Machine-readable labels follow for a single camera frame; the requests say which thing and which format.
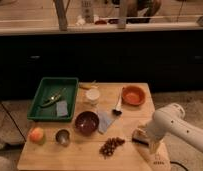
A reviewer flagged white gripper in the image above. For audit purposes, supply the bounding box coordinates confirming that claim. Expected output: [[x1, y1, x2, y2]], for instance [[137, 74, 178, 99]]
[[143, 129, 160, 154]]

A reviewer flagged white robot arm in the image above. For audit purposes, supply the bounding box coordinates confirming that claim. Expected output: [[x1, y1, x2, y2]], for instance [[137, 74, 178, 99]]
[[145, 103, 203, 153]]

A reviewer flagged orange bowl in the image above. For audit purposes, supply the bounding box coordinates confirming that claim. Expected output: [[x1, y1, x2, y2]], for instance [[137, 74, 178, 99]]
[[122, 85, 146, 106]]

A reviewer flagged purple bowl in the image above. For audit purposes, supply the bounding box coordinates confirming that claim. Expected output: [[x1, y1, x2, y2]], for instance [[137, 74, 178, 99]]
[[75, 111, 99, 136]]

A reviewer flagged white brush with black bristles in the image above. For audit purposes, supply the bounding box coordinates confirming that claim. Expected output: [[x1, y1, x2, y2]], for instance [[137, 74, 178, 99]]
[[112, 96, 122, 116]]

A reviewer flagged grey blue cloth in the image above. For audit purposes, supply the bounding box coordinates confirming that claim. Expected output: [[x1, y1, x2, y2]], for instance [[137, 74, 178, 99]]
[[97, 110, 115, 134]]

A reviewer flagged wooden board table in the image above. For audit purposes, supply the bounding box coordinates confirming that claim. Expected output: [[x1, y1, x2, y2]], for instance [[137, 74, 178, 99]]
[[16, 82, 172, 171]]

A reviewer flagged white cup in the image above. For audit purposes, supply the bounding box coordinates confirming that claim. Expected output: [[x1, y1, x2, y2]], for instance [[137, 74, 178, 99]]
[[85, 89, 100, 105]]

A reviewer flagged small metal cup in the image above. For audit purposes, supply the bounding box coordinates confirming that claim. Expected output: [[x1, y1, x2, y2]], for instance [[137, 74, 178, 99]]
[[55, 129, 70, 146]]

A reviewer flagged blue sponge in tray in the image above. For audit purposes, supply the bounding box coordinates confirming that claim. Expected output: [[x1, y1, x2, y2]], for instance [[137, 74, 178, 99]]
[[56, 101, 68, 117]]

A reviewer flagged green utensil in tray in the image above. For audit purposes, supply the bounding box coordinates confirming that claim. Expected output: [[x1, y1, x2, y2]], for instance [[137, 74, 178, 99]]
[[41, 88, 66, 108]]

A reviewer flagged green plastic tray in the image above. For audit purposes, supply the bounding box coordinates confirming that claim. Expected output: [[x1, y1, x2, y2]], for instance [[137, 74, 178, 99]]
[[27, 77, 79, 122]]

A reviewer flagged orange peach fruit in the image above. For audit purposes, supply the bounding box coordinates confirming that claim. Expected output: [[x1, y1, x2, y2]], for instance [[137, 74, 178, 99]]
[[29, 127, 45, 144]]

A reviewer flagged black cable on floor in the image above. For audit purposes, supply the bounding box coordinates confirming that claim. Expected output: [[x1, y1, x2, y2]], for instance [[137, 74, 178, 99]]
[[169, 160, 190, 171]]

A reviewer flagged black cable at left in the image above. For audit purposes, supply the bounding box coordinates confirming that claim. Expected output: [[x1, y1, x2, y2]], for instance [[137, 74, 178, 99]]
[[0, 94, 27, 141]]

